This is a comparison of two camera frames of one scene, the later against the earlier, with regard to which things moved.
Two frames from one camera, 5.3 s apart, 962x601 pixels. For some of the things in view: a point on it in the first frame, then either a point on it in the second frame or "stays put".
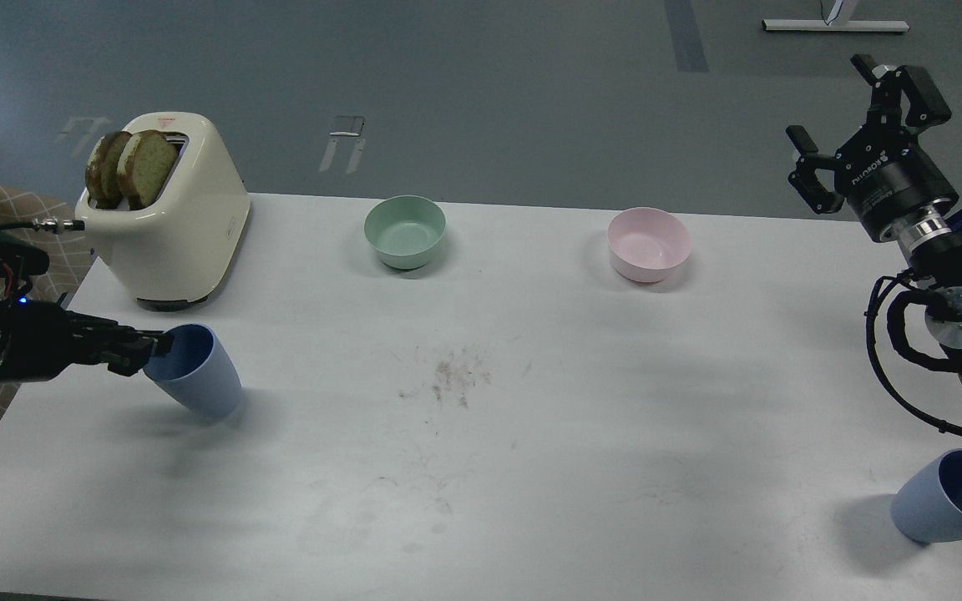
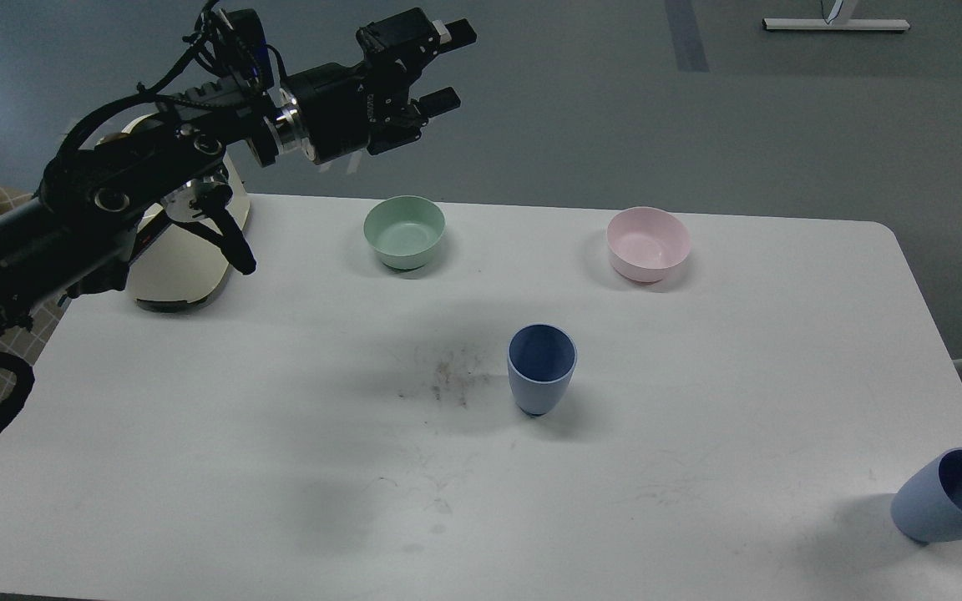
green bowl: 405,230 stays put
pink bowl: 646,244 stays put
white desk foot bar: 790,25 stays put
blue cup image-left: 199,371 to 542,358
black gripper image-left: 41,341 to 335,109
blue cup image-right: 959,494 stays put
